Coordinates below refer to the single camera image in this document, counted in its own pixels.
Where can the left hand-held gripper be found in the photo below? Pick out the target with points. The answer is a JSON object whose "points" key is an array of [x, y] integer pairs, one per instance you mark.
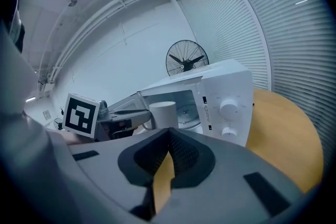
{"points": [[80, 115]]}

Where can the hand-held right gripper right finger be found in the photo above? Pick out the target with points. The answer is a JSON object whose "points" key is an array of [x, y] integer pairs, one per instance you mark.
{"points": [[223, 165]]}

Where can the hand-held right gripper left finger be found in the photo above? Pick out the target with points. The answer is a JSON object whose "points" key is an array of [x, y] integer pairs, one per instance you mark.
{"points": [[105, 165]]}

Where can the white cup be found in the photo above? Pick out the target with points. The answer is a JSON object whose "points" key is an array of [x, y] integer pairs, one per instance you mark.
{"points": [[164, 115]]}

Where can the white microwave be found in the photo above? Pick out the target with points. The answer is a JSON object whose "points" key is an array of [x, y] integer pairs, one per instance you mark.
{"points": [[225, 91]]}

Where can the glass microwave turntable plate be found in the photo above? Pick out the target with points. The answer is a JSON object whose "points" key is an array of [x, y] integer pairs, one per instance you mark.
{"points": [[187, 112]]}

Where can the black round fan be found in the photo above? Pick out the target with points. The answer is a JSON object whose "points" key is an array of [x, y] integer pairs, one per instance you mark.
{"points": [[187, 61]]}

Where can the person's grey shirt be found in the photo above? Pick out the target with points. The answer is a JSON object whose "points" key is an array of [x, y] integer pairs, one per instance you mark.
{"points": [[14, 78]]}

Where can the ceiling smoke detector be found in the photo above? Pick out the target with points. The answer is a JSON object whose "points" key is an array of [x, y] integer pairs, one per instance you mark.
{"points": [[72, 2]]}

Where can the white window blinds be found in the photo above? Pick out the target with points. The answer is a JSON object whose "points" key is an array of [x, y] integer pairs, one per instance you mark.
{"points": [[275, 34]]}

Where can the wall socket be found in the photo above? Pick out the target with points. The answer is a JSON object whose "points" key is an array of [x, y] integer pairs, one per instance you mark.
{"points": [[46, 114]]}

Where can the white wall pipes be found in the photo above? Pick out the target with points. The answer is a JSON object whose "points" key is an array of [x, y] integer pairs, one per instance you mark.
{"points": [[110, 10]]}

